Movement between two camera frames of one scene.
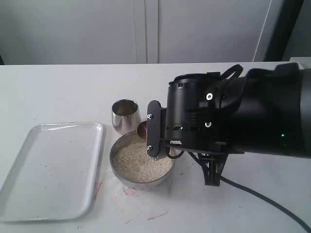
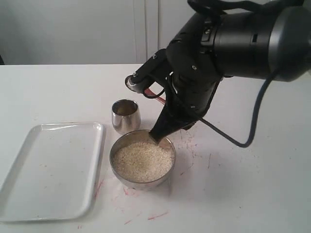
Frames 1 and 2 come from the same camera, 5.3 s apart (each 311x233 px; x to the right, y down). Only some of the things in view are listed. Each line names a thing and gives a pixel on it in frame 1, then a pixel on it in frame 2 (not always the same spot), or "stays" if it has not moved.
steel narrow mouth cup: (126, 116) stays
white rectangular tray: (55, 175) stays
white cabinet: (65, 32) stays
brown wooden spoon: (142, 129) to (148, 92)
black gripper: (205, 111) to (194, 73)
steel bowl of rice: (131, 167) stays
